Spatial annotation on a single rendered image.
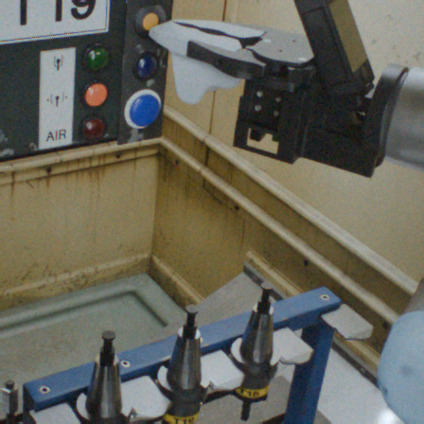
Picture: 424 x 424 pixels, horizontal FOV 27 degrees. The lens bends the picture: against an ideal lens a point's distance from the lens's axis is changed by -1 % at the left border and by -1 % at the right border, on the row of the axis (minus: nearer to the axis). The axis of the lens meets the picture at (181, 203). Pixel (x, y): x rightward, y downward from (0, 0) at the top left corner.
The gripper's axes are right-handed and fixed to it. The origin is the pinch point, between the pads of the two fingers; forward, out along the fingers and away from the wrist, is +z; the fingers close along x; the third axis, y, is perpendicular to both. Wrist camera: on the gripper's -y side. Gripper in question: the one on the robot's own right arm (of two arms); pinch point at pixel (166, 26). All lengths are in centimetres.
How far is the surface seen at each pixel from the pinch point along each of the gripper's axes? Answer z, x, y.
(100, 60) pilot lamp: 3.5, -4.2, 2.7
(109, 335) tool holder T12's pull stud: 5.6, 4.1, 37.5
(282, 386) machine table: -1, 57, 80
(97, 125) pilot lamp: 3.5, -4.1, 8.6
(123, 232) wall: 60, 106, 95
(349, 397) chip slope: -11, 69, 87
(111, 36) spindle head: 3.5, -2.8, 1.1
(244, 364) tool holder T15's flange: -5, 20, 48
